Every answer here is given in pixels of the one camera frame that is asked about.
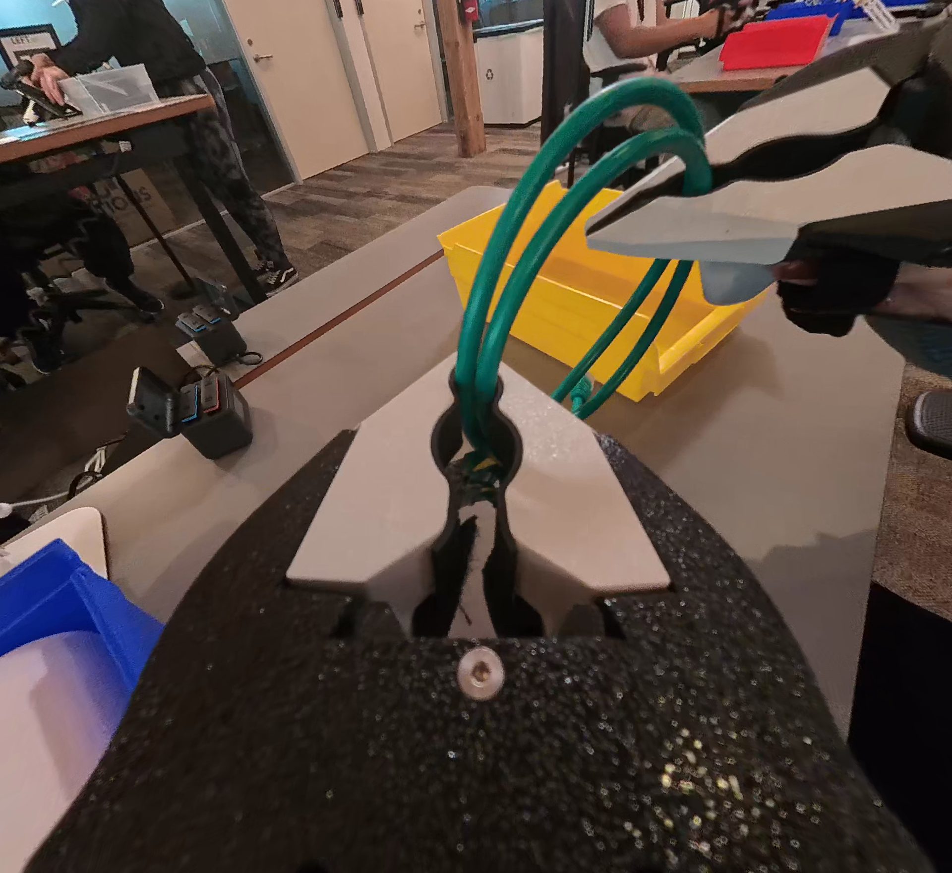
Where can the black office chair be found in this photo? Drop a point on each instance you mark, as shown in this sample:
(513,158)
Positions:
(59,270)

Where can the red storage bin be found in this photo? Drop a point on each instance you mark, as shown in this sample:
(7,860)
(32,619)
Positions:
(773,43)

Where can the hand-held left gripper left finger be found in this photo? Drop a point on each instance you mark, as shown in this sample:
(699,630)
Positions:
(357,516)

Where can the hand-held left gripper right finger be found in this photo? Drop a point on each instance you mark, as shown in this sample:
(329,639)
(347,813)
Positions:
(587,516)

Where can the light wooden desk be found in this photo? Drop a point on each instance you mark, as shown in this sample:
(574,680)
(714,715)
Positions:
(744,81)

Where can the wooden desk with black legs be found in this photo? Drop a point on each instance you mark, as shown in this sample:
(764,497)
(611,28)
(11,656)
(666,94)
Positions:
(89,129)

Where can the yellow storage bin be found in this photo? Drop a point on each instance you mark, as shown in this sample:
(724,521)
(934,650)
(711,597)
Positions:
(565,293)

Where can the black framed sign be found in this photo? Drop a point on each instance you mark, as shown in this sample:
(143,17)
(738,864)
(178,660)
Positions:
(30,43)

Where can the clear plastic container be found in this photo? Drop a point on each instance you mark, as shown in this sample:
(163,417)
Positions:
(111,88)

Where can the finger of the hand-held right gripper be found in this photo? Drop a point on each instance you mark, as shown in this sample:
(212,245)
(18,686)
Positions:
(803,114)
(744,226)

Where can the white recycling bin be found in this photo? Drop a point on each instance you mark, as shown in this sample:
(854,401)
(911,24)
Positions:
(509,77)

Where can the white door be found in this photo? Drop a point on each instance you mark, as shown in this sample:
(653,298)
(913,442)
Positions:
(275,32)
(394,32)

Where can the person's right hand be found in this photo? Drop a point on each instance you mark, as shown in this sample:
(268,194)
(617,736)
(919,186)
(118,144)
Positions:
(915,300)

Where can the blue bin with marker label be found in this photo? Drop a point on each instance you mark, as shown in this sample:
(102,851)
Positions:
(44,590)

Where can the dark office chair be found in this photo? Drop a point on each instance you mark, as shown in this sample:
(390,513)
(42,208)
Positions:
(565,54)

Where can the printed cardboard box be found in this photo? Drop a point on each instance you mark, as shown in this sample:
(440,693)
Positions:
(141,207)

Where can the black battery charger case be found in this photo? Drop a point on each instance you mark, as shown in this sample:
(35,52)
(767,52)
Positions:
(216,337)
(216,419)

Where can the wooden post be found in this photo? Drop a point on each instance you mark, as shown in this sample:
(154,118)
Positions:
(461,84)

